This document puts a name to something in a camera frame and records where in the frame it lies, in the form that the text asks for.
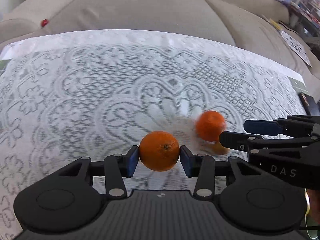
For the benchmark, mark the beige sofa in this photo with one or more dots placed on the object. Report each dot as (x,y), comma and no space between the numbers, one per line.
(240,23)

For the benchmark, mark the orange mandarin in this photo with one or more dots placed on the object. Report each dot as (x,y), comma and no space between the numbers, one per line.
(159,151)
(210,125)

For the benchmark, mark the orange mandarin front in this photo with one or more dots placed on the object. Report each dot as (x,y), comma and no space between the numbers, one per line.
(159,151)

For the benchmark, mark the orange mandarin back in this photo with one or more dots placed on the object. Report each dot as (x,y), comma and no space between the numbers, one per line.
(210,125)

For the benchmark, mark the black notebook on table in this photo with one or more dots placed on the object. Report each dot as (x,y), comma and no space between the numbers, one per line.
(309,104)

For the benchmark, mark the operator hand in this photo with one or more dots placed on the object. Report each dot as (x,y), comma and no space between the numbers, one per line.
(314,198)

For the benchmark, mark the white lace tablecloth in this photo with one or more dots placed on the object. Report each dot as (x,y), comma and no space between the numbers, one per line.
(97,93)

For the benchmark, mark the small red ball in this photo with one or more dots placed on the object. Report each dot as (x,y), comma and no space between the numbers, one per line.
(44,22)

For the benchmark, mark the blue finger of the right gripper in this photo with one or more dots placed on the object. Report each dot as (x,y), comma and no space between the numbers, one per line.
(241,141)
(264,127)

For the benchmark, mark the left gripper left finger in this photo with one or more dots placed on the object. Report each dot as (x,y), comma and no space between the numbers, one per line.
(114,168)

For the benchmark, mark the papers on sofa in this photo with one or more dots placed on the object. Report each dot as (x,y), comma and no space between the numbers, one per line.
(293,41)

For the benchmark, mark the cluttered desk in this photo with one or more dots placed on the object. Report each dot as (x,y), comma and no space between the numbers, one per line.
(304,17)

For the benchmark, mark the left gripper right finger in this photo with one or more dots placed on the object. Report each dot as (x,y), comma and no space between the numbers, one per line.
(205,168)

